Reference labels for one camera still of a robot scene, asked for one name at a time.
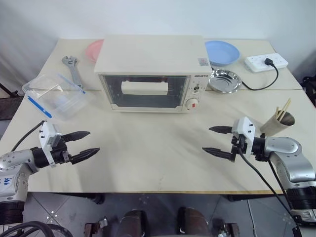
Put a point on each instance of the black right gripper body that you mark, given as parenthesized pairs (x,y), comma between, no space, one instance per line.
(239,145)

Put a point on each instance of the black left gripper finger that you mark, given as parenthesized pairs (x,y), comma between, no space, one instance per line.
(85,155)
(76,136)

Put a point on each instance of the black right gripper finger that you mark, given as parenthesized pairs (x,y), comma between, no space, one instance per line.
(222,130)
(219,153)

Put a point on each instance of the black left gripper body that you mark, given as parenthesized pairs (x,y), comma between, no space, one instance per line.
(60,154)

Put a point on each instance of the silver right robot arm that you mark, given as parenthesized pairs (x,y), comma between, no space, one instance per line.
(291,153)

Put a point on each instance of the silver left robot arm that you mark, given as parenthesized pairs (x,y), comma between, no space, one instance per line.
(14,160)

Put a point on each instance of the cream toaster oven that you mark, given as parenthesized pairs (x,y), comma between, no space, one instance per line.
(148,54)

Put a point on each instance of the large white timer knob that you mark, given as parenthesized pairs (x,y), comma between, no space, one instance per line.
(192,103)

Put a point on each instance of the beige chopstick holder cup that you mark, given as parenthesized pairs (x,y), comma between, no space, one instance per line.
(274,126)

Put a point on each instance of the clear container with blue clips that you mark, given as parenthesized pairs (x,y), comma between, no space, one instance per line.
(56,96)

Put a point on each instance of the stainless steel bowl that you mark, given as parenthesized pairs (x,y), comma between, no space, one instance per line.
(225,81)

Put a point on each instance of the wooden chopstick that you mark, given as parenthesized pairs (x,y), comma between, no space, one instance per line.
(286,106)
(277,112)
(282,114)

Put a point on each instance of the silver adjustable wrench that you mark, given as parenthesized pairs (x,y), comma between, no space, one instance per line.
(74,71)

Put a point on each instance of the dark brown rounded shape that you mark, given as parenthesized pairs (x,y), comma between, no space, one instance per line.
(133,224)
(193,223)

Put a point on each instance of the white power strip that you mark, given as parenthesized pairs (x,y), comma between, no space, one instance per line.
(256,63)

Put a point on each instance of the blue plastic plate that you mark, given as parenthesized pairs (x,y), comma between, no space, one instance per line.
(222,53)

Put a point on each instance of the black stand leg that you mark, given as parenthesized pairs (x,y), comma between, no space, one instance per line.
(8,91)

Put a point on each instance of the pink plastic plate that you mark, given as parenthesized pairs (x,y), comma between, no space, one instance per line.
(92,50)

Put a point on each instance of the black object beside table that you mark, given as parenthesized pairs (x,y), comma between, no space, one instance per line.
(309,91)

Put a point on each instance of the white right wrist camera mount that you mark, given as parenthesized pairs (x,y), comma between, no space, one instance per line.
(244,128)

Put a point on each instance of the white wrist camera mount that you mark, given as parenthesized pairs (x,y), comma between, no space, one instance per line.
(244,128)
(47,133)

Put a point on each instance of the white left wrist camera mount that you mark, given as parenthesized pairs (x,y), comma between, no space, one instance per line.
(47,133)

